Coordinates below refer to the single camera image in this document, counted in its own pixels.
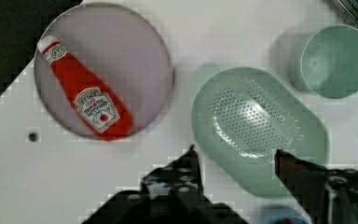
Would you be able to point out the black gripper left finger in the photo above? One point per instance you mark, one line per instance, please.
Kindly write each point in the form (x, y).
(184, 171)

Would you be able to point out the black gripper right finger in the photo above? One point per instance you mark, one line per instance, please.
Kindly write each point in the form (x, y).
(329, 196)

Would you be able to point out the green plastic strainer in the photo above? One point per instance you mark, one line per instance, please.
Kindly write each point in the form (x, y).
(242, 116)

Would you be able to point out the blue small bowl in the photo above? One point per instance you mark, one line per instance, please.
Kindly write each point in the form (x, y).
(281, 215)

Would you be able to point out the red ketchup bottle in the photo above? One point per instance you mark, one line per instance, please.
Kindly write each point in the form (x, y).
(94, 102)

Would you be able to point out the green plastic cup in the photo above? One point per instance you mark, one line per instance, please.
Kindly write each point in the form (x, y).
(326, 62)

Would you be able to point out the grey round plate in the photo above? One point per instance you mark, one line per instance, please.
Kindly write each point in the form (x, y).
(122, 48)

